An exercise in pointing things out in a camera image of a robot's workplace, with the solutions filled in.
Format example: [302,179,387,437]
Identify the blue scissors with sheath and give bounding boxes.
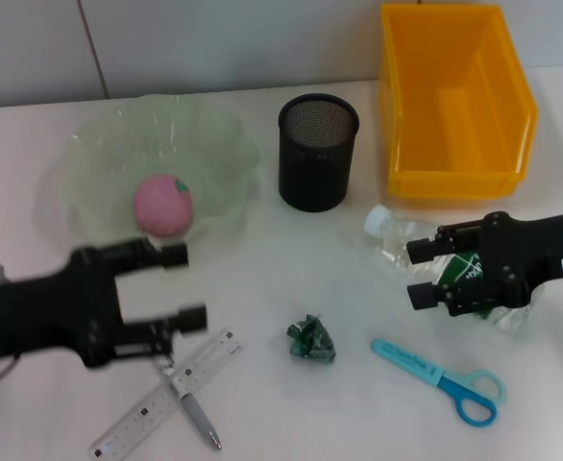
[370,337,507,427]

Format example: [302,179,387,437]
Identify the clear grey ballpoint pen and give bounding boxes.
[151,352,224,451]

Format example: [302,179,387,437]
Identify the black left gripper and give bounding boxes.
[0,237,209,371]

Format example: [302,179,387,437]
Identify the clear plastic ruler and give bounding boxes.
[88,328,243,460]

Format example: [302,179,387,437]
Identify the pink toy peach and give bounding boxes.
[133,173,195,237]

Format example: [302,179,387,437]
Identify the black mesh pen holder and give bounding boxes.
[277,92,361,212]

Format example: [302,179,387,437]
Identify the yellow plastic storage bin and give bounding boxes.
[378,3,538,199]

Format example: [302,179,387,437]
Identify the pale green glass fruit plate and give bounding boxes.
[53,93,262,251]

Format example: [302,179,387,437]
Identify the clear water bottle green label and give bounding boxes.
[363,204,547,337]

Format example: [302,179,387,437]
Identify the green plastic wrapper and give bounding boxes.
[285,314,338,364]

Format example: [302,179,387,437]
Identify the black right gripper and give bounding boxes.
[405,208,563,318]

